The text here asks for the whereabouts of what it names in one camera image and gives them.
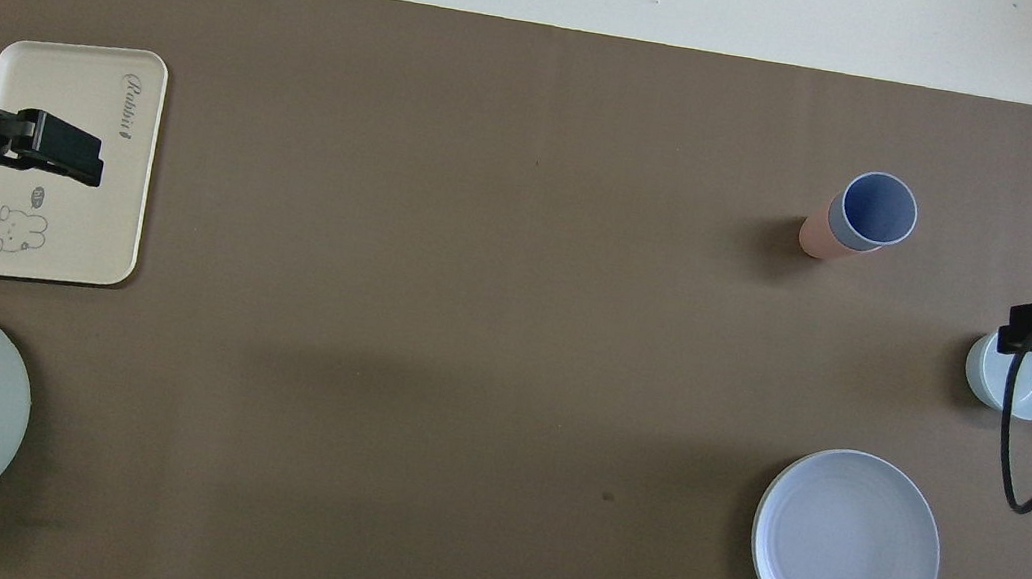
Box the blue plastic cup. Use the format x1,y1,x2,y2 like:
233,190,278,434
825,166,923,257

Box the pink plastic cup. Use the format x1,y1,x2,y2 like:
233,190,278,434
795,194,867,266

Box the cream rabbit print tray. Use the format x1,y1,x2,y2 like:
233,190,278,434
0,30,171,297

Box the light blue plate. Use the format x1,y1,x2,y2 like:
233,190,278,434
745,438,954,579

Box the brown table mat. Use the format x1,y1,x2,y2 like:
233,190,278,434
0,0,1032,579

